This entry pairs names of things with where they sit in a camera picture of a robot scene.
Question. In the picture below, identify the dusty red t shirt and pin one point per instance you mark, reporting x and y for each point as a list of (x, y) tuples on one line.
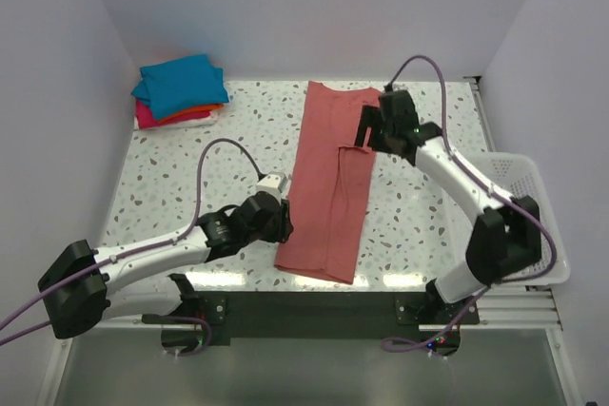
[(330, 186)]

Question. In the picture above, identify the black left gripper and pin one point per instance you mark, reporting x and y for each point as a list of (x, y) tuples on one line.
[(284, 226)]

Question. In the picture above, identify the white plastic laundry basket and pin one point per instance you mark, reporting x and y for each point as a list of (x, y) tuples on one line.
[(506, 231)]

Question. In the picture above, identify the folded orange t shirt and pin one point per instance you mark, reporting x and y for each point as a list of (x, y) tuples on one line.
[(191, 113)]

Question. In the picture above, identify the folded white t shirt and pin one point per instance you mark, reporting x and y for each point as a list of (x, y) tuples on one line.
[(209, 120)]

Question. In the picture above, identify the folded blue t shirt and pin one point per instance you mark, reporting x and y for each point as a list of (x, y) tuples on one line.
[(180, 84)]

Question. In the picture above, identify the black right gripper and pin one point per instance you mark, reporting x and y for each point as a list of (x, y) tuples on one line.
[(370, 118)]

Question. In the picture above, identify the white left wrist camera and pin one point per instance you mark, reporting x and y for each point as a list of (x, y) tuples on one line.
[(274, 184)]

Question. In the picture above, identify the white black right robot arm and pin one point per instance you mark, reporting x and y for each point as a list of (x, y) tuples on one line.
[(443, 164)]

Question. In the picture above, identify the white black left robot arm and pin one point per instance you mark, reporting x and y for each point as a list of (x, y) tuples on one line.
[(78, 289)]

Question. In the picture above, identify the folded pink t shirt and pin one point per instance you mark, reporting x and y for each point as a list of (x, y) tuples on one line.
[(143, 112)]

